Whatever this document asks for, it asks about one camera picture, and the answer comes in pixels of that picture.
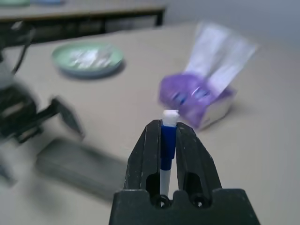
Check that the purple tissue pack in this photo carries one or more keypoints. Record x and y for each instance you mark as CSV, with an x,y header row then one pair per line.
x,y
187,103

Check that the white marker blue cap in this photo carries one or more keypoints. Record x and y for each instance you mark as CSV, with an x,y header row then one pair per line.
x,y
167,140

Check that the light green plastic plate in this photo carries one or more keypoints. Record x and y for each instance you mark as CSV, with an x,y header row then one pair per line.
x,y
14,2
61,56

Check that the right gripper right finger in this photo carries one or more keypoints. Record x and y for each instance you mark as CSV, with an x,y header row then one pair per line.
x,y
194,159

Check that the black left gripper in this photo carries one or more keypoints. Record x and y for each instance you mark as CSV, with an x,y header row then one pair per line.
x,y
21,117

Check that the white tissue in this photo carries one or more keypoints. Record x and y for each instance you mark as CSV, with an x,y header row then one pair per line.
x,y
89,57

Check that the light blue plastic plate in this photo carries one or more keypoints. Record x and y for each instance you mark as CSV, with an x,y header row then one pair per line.
x,y
93,74
47,1

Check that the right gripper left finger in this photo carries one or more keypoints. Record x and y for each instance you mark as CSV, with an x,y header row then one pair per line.
x,y
145,159

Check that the grey glasses case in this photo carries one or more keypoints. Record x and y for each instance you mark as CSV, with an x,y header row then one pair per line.
x,y
77,168

